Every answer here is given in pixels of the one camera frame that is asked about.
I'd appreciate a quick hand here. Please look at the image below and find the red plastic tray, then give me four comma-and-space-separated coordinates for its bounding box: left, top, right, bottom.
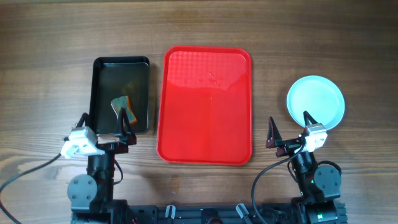
157, 45, 252, 166

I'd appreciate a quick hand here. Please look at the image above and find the orange green sponge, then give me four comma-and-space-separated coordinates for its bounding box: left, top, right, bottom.
111, 96, 137, 125

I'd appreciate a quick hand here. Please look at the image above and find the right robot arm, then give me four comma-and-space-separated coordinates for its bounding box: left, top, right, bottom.
266, 111, 348, 224

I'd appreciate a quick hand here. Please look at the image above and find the black rectangular water basin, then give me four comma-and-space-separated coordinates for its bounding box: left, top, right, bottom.
89, 56, 150, 134

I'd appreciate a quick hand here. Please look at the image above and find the white plate top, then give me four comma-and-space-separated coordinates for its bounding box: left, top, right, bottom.
286, 75, 345, 130

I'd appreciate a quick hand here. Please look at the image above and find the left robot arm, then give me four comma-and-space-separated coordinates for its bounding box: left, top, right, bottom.
67, 108, 136, 223

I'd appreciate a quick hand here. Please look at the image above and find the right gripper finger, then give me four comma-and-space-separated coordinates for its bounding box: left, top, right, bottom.
266, 116, 283, 149
303, 111, 318, 127

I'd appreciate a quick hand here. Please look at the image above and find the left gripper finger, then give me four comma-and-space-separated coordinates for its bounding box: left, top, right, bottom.
76, 113, 90, 128
114, 108, 136, 140

